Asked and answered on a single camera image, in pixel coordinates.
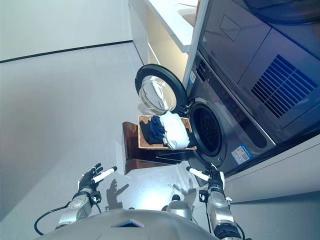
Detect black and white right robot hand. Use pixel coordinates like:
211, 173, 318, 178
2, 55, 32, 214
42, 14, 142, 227
186, 162, 226, 195

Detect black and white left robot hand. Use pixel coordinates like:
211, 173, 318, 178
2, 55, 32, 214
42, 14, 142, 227
78, 163, 118, 195

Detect white garment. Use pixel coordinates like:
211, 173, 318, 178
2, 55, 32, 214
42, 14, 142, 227
159, 111, 192, 151

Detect round glass washing machine door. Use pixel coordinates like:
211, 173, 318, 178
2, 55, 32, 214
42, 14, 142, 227
134, 64, 191, 116

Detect energy label sticker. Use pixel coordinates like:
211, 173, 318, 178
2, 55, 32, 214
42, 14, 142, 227
231, 145, 253, 163

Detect silver right robot leg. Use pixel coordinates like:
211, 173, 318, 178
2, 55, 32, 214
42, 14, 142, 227
161, 188, 198, 222

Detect glossy dark brown stool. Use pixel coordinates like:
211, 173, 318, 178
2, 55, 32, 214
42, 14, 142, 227
121, 121, 183, 176

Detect silver robot torso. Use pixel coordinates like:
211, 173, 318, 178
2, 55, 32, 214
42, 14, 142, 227
42, 208, 216, 240

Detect rectangular wicker laundry basket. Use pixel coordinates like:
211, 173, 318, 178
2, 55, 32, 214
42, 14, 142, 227
137, 114, 198, 151

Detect black garment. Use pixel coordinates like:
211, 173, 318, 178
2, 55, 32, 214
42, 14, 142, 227
139, 119, 163, 145

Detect navy blue garment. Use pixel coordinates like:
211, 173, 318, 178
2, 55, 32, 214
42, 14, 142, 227
149, 115, 166, 140

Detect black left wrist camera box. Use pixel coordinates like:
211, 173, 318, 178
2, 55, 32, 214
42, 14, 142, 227
89, 191, 102, 203

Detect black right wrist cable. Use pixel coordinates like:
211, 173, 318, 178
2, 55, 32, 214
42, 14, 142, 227
204, 197, 247, 240

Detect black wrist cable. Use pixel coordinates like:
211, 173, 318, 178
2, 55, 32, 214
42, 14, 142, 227
204, 197, 247, 240
34, 197, 103, 236

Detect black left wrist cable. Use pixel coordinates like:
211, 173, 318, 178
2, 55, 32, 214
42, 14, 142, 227
34, 197, 103, 236

